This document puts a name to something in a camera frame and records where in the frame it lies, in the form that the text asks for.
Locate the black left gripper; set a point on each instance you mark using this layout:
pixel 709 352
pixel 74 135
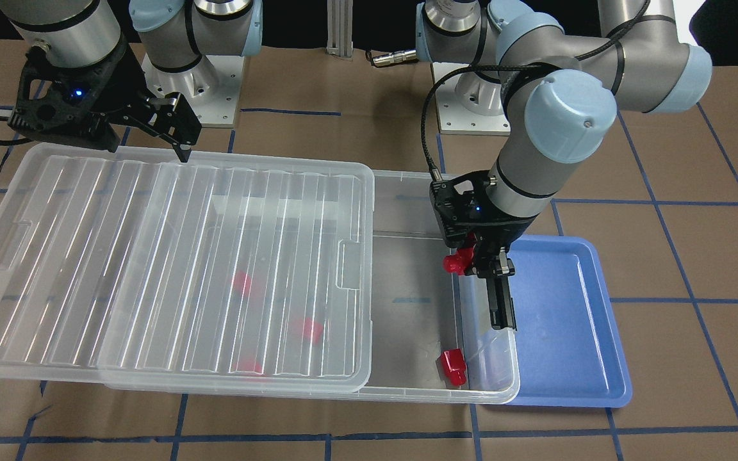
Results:
pixel 505 228

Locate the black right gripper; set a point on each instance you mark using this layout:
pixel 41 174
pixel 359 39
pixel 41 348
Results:
pixel 114 89

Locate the red block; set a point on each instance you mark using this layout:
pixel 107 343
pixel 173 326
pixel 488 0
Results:
pixel 310 331
pixel 242 284
pixel 461 261
pixel 453 368

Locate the clear plastic box lid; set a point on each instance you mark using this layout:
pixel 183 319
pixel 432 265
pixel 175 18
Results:
pixel 66 226

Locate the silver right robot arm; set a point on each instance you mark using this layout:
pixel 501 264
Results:
pixel 176 35

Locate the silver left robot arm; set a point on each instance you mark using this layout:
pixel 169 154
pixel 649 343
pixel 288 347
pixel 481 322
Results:
pixel 560 93

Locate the clear plastic storage box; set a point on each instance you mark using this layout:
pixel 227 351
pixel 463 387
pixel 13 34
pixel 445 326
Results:
pixel 433 307

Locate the blue plastic tray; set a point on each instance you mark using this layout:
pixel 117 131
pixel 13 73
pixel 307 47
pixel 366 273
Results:
pixel 565 350

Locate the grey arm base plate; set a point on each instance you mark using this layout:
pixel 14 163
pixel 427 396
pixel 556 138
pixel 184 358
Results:
pixel 212 87
pixel 470 105

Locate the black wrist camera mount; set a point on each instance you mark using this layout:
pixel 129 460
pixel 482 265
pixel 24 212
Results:
pixel 462 206

